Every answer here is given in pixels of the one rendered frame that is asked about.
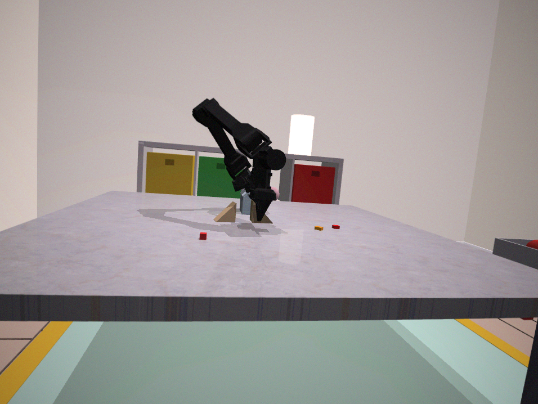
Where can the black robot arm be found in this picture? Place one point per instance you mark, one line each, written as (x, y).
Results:
(247, 139)

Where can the tan triangular wooden block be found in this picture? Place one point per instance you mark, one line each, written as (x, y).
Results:
(253, 215)
(228, 214)

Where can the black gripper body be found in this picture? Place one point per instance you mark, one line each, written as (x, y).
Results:
(262, 189)

